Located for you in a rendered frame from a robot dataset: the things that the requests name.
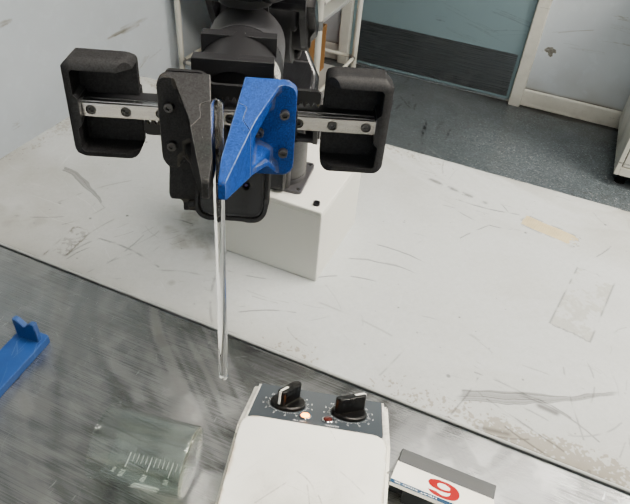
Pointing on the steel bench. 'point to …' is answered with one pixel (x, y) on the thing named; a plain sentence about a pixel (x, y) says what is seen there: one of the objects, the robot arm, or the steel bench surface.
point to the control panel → (318, 408)
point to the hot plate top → (303, 465)
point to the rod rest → (10, 362)
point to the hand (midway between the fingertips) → (221, 156)
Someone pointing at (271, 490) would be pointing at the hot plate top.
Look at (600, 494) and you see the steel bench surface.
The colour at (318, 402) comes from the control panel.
